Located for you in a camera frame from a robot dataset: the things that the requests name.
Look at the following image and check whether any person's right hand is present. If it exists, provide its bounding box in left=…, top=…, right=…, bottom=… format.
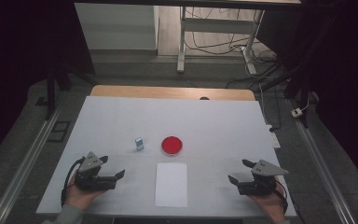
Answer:
left=249, top=176, right=289, bottom=223

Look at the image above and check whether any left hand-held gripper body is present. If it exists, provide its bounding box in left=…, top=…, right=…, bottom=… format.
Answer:
left=74, top=151, right=118, bottom=191

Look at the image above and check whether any tangle of black cables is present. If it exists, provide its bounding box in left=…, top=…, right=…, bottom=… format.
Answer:
left=185, top=7, right=278, bottom=64

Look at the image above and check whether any white paper sheet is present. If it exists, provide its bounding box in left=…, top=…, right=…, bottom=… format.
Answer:
left=154, top=161, right=188, bottom=208

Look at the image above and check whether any white panel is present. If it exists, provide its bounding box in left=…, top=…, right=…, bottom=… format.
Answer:
left=74, top=3, right=159, bottom=50

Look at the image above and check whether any white desk frame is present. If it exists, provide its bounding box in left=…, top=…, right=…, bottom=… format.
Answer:
left=176, top=6, right=266, bottom=76

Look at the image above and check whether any dark curtain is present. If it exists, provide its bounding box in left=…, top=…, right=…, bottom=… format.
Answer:
left=0, top=0, right=96, bottom=169
left=257, top=0, right=358, bottom=194

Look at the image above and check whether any metal floor rail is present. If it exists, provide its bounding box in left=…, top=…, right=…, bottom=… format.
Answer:
left=293, top=119, right=357, bottom=224
left=0, top=108, right=63, bottom=224

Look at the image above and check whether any round red ink pad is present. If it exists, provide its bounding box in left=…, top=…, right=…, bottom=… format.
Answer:
left=160, top=135, right=184, bottom=157

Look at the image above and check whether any white table cover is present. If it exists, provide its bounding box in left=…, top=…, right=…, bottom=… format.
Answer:
left=35, top=95, right=297, bottom=217

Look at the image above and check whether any thick black floor cable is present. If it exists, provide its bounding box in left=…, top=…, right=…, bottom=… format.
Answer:
left=226, top=62, right=293, bottom=90

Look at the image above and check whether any person's left hand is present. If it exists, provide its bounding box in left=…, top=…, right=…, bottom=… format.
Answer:
left=64, top=174, right=106, bottom=210

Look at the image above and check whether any white power strip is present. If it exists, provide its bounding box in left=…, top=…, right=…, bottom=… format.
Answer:
left=265, top=124, right=282, bottom=149

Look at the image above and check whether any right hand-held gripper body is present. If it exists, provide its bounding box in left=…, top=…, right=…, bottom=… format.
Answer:
left=237, top=159, right=290, bottom=197

